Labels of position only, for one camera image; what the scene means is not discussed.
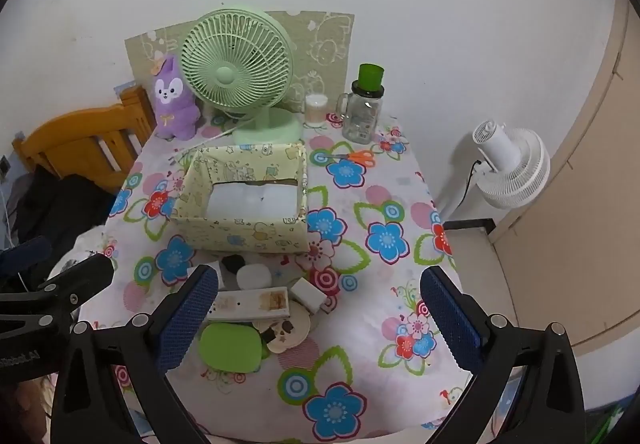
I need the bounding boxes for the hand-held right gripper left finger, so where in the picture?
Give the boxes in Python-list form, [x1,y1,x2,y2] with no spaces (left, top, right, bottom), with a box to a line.
[50,265,219,444]

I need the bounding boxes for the dark clothing pile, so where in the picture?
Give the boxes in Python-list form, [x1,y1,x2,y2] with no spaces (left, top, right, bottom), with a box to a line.
[10,169,118,245]

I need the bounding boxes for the green oval case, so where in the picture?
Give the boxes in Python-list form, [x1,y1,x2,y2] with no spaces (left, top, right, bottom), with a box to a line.
[198,322,266,371]

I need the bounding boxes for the clear cotton swab jar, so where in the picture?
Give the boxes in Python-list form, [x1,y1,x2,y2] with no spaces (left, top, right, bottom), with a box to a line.
[305,94,329,129]

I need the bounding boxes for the floral tablecloth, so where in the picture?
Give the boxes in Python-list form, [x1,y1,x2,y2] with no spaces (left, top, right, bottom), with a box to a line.
[75,111,476,442]

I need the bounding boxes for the green desk fan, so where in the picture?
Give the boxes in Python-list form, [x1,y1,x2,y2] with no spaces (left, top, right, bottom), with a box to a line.
[180,8,304,147]

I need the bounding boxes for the purple plush toy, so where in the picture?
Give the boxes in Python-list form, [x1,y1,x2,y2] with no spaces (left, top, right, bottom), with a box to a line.
[151,55,203,141]

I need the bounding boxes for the white fan cable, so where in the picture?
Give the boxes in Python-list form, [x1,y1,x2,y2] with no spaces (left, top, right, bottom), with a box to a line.
[172,124,251,157]

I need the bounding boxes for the white standing fan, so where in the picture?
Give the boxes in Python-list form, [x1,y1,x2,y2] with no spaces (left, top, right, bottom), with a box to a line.
[472,120,551,210]

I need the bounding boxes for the beige cabinet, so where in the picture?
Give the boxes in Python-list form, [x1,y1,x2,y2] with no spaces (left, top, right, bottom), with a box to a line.
[487,0,640,360]

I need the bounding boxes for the yellow patterned storage box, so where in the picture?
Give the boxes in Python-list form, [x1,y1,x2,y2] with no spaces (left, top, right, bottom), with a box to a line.
[170,141,311,255]

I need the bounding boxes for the orange wooden chair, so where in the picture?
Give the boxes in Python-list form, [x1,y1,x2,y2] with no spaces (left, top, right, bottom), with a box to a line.
[12,85,156,192]

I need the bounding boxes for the black power cable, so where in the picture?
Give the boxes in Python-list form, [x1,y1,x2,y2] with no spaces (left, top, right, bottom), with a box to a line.
[440,161,483,217]

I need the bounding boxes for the round beige compact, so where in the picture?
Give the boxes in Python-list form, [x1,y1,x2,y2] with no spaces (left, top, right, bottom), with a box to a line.
[252,301,312,355]

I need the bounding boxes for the white charger box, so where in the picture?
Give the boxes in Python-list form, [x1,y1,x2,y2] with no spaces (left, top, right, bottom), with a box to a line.
[290,277,331,315]

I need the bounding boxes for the glass jar with green lid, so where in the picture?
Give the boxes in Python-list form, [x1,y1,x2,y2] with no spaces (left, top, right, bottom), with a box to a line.
[336,64,386,144]

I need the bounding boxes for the beige cartoon wall paper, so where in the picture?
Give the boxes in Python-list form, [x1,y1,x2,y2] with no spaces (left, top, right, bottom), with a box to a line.
[125,11,356,117]

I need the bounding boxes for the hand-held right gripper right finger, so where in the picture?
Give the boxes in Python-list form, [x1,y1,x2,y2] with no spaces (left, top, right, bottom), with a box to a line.
[421,266,586,444]

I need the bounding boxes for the orange handled scissors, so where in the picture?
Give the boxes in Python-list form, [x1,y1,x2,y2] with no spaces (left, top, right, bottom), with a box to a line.
[327,150,376,168]

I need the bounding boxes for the white bagged item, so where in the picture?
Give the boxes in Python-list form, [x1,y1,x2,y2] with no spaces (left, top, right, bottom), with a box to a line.
[236,264,273,290]

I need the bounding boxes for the long white box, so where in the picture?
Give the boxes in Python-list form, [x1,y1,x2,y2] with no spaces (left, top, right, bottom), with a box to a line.
[207,286,291,323]

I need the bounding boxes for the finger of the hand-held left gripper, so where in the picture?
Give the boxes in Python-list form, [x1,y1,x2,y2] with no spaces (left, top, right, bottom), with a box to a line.
[40,256,116,310]
[0,236,53,277]

